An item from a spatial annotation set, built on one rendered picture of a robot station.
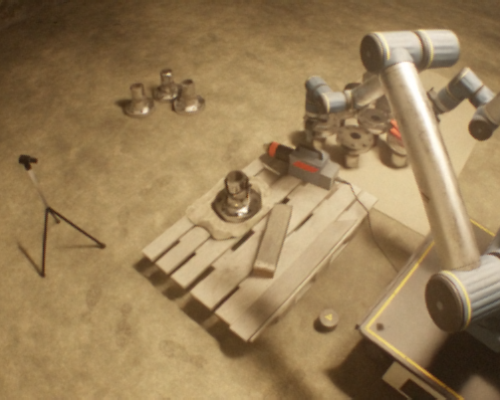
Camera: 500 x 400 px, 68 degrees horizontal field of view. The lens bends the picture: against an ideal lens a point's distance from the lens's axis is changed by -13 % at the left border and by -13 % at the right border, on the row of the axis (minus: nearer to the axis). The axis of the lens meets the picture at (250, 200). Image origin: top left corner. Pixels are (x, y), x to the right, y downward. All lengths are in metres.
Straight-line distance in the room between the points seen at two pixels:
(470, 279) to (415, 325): 0.68
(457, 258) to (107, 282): 1.85
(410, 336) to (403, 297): 0.20
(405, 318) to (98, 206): 2.00
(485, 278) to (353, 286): 1.17
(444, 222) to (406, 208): 1.51
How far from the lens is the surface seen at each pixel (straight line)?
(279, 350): 2.16
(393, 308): 1.96
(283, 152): 2.64
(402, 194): 2.92
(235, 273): 2.21
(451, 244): 1.35
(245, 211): 2.39
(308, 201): 2.54
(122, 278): 2.46
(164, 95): 3.65
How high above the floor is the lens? 2.00
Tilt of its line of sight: 47 degrees down
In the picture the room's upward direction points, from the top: straight up
